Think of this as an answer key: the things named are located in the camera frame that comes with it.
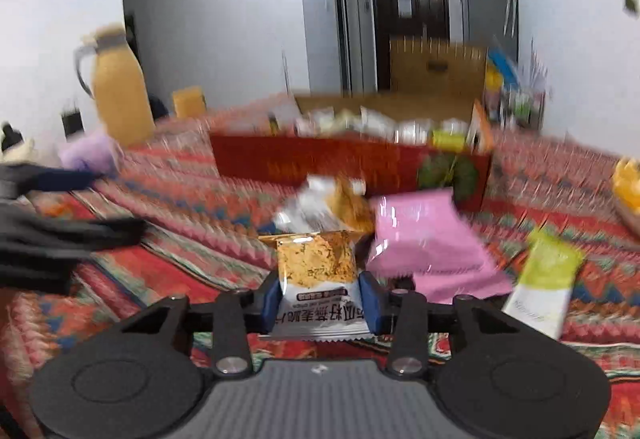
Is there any grey refrigerator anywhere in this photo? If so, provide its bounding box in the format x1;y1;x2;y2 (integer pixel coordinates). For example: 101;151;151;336
462;0;518;64

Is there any yellow thermos jug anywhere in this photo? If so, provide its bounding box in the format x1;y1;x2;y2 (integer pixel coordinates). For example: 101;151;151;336
74;24;156;150

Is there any yellow cup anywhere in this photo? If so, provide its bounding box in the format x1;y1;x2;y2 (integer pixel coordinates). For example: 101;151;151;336
172;88;207;118

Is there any green white snack packet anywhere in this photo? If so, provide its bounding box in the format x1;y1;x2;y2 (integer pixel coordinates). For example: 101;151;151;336
500;228;586;340

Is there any brown cardboard box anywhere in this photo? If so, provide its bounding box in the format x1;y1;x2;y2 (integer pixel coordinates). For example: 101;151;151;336
390;39;488;96

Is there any patterned red tablecloth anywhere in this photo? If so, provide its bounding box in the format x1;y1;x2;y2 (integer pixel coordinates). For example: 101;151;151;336
0;94;640;439

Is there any white orange snack packet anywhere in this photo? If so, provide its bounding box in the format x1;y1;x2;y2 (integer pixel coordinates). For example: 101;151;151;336
272;175;376;235

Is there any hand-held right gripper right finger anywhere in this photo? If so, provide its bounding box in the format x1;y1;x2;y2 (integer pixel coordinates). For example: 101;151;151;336
357;270;522;377

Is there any dark brown door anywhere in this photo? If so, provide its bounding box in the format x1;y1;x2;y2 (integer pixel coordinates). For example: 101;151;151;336
371;0;451;92

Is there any pink snack packet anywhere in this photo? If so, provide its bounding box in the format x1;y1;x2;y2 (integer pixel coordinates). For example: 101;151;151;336
365;188;516;306

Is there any wire basket with bottles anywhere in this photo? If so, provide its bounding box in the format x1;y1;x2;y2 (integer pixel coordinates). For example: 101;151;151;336
487;84;546;127

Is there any pile of snack packets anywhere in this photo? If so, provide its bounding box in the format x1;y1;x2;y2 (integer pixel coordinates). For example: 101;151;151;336
267;106;476;152

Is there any lime green snack packet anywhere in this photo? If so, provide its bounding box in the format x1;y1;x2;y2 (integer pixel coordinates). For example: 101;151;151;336
432;129;471;150

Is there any purple tissue pack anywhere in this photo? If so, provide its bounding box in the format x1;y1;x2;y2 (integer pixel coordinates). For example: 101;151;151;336
57;129;121;174

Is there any yellow cracker snack packet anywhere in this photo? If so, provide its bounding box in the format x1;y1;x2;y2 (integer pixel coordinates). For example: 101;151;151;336
257;230;373;342

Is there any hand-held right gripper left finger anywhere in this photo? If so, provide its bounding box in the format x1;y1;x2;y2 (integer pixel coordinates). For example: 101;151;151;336
120;271;281;376

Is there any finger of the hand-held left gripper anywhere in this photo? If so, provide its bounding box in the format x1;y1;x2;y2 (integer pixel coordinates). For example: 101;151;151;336
0;163;103;200
0;206;147;292

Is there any red cardboard box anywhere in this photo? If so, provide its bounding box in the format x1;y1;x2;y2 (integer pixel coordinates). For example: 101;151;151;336
209;91;496;212

